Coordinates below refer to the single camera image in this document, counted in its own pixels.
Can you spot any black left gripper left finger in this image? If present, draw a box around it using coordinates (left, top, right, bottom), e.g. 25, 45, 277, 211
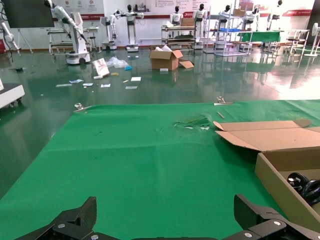
14, 196, 111, 240

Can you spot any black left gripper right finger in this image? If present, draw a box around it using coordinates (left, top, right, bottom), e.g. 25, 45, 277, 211
222, 193, 320, 240

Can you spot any black power cord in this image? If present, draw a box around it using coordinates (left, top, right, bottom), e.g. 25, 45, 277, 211
286, 171, 320, 206

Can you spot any cardboard box with round holes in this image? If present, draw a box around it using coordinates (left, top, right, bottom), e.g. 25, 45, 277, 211
212, 118, 320, 232

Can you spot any green table cloth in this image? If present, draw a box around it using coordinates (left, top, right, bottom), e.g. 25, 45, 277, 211
0, 99, 320, 240

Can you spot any metal cloth clip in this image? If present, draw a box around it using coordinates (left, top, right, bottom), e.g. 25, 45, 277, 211
213, 96, 234, 106
73, 102, 92, 113

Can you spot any white wheeled machine base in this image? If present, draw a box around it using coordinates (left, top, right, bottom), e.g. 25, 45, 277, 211
0, 77, 26, 110

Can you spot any white paper bag red print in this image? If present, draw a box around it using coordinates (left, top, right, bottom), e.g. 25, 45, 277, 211
91, 58, 110, 78

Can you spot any clear plastic bag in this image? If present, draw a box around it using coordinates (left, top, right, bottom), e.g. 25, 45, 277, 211
104, 56, 130, 69

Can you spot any loose cardboard flap piece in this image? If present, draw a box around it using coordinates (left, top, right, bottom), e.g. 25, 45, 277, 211
178, 59, 195, 69

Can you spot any white rack shelf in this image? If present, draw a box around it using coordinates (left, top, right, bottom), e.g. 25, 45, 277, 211
202, 13, 253, 56

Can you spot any large open cardboard carton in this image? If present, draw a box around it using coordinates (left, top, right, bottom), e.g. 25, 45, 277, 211
149, 45, 185, 72

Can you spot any green covered table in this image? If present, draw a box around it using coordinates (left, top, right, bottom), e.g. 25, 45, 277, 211
237, 30, 282, 43

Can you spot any black round stool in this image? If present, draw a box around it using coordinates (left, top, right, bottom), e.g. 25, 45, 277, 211
88, 36, 99, 53

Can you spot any white work table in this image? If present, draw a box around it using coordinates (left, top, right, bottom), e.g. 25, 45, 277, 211
279, 29, 311, 56

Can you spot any white standing fan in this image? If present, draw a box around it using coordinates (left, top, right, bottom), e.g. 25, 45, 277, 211
303, 22, 320, 58

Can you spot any white humanoid robot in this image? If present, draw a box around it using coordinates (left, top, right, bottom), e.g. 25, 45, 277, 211
219, 4, 232, 30
99, 9, 121, 51
115, 4, 145, 53
169, 6, 182, 27
192, 2, 208, 50
266, 0, 283, 31
246, 6, 261, 31

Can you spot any metal shelf cart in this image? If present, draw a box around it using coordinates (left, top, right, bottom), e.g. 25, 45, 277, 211
161, 24, 197, 51

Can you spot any black display screen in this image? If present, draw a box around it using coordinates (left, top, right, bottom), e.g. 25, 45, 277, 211
2, 0, 55, 29

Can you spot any white frame table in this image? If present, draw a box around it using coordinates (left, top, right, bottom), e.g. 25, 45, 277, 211
47, 26, 101, 55

